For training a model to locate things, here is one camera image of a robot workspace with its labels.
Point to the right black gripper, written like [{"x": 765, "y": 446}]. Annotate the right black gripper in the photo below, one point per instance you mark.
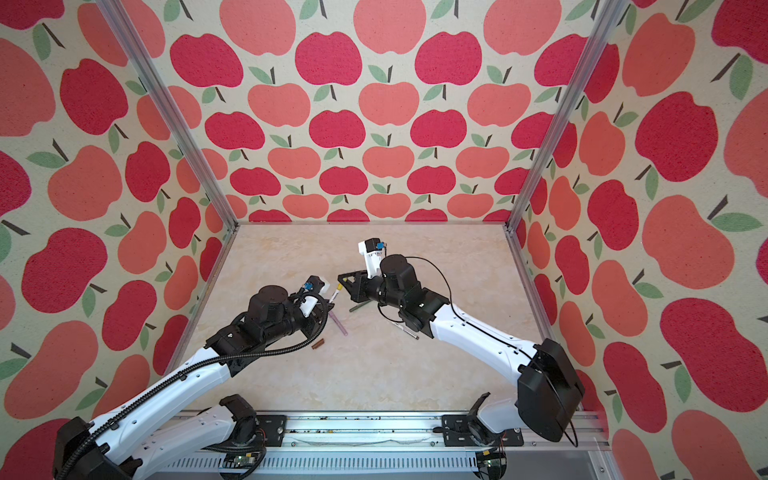
[{"x": 360, "y": 279}]

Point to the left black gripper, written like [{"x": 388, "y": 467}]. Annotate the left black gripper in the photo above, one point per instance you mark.
[{"x": 318, "y": 314}]

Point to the pink pen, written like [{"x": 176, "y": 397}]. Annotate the pink pen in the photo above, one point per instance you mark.
[{"x": 339, "y": 324}]

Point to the white pen brown end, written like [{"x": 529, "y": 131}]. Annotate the white pen brown end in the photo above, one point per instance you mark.
[{"x": 408, "y": 332}]

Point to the white pen yellow end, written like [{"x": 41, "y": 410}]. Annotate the white pen yellow end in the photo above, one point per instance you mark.
[{"x": 331, "y": 302}]

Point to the green pen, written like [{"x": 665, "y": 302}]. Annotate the green pen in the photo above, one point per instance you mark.
[{"x": 359, "y": 306}]

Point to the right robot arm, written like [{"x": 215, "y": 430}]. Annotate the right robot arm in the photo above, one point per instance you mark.
[{"x": 548, "y": 390}]

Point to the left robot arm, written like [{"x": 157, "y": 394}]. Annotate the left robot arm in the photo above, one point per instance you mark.
[{"x": 134, "y": 441}]

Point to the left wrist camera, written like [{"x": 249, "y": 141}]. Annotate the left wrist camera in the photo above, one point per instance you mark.
[{"x": 313, "y": 288}]

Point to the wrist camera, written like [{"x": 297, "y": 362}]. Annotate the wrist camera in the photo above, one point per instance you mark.
[
  {"x": 373, "y": 252},
  {"x": 313, "y": 288}
]

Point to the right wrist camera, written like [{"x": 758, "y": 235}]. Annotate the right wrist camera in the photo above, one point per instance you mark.
[{"x": 373, "y": 252}]

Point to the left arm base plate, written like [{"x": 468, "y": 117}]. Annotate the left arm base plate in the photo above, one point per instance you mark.
[{"x": 257, "y": 432}]

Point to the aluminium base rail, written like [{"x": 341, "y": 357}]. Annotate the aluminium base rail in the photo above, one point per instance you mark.
[{"x": 402, "y": 445}]

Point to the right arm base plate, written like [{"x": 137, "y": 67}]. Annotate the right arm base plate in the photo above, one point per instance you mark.
[{"x": 464, "y": 431}]

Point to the left aluminium frame post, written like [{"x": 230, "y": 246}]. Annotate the left aluminium frame post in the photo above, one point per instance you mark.
[{"x": 130, "y": 40}]

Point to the aluminium frame post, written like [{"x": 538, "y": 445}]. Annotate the aluminium frame post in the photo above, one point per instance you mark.
[
  {"x": 604, "y": 26},
  {"x": 130, "y": 40}
]

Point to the right aluminium frame post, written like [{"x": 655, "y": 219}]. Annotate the right aluminium frame post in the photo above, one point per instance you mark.
[{"x": 604, "y": 26}]

